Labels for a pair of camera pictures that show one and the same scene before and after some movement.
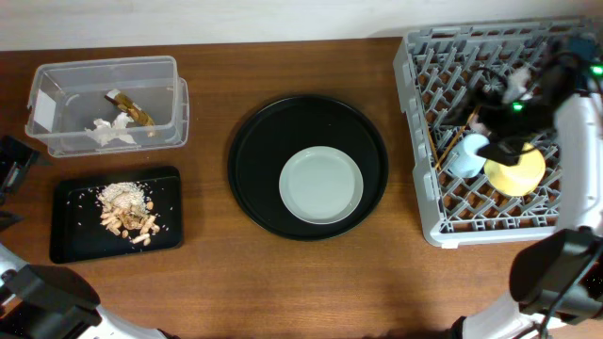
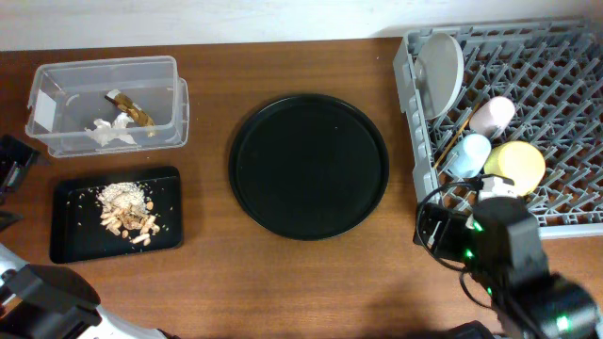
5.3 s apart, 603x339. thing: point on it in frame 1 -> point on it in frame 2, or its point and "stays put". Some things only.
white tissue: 104,132 stays put
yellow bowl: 520,179 stays put
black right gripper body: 493,121 -> 433,231
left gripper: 15,167 stays put
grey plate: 320,185 -> 441,69
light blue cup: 464,160 stays put
